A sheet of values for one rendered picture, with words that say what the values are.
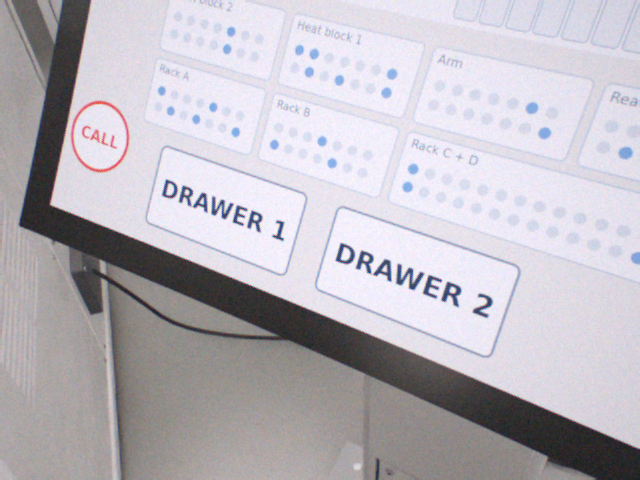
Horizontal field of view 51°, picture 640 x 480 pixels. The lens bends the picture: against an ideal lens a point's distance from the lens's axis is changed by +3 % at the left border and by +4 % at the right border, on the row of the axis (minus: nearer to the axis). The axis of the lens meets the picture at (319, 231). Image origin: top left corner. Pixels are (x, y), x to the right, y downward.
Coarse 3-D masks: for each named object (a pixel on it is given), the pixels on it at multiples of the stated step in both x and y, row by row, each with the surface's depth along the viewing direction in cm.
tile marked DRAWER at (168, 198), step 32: (160, 160) 37; (192, 160) 36; (160, 192) 37; (192, 192) 36; (224, 192) 36; (256, 192) 35; (288, 192) 34; (160, 224) 37; (192, 224) 37; (224, 224) 36; (256, 224) 35; (288, 224) 34; (256, 256) 35; (288, 256) 34
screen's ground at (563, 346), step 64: (128, 0) 37; (320, 0) 33; (128, 64) 38; (576, 64) 29; (64, 192) 40; (128, 192) 38; (320, 192) 34; (192, 256) 37; (320, 256) 34; (512, 256) 30; (384, 320) 33; (512, 320) 30; (576, 320) 29; (512, 384) 30; (576, 384) 29
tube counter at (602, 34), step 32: (384, 0) 32; (416, 0) 31; (448, 0) 31; (480, 0) 30; (512, 0) 30; (544, 0) 29; (576, 0) 29; (608, 0) 28; (512, 32) 30; (544, 32) 29; (576, 32) 29; (608, 32) 28
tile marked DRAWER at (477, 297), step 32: (352, 224) 33; (384, 224) 32; (352, 256) 33; (384, 256) 32; (416, 256) 32; (448, 256) 31; (480, 256) 31; (320, 288) 34; (352, 288) 33; (384, 288) 32; (416, 288) 32; (448, 288) 31; (480, 288) 31; (512, 288) 30; (416, 320) 32; (448, 320) 31; (480, 320) 31; (480, 352) 31
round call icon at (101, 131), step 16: (80, 96) 39; (96, 96) 39; (80, 112) 39; (96, 112) 39; (112, 112) 38; (128, 112) 38; (80, 128) 39; (96, 128) 39; (112, 128) 38; (128, 128) 38; (80, 144) 39; (96, 144) 39; (112, 144) 38; (128, 144) 38; (64, 160) 40; (80, 160) 39; (96, 160) 39; (112, 160) 38; (112, 176) 38
